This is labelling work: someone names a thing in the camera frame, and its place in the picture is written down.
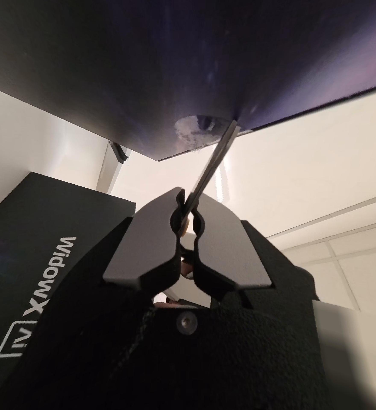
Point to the white frame rail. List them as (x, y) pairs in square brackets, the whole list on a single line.
[(109, 171)]

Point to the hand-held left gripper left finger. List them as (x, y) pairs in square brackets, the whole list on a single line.
[(143, 243)]

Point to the black bracket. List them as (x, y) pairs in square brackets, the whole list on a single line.
[(120, 153)]

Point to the dark purple poster panel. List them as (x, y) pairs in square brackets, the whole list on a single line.
[(111, 64)]

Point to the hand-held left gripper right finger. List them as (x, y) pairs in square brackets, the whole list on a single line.
[(229, 249)]

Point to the torn white round sticker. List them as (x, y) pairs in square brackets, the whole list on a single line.
[(191, 131)]

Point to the black box with white lettering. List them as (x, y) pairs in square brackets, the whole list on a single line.
[(15, 240)]

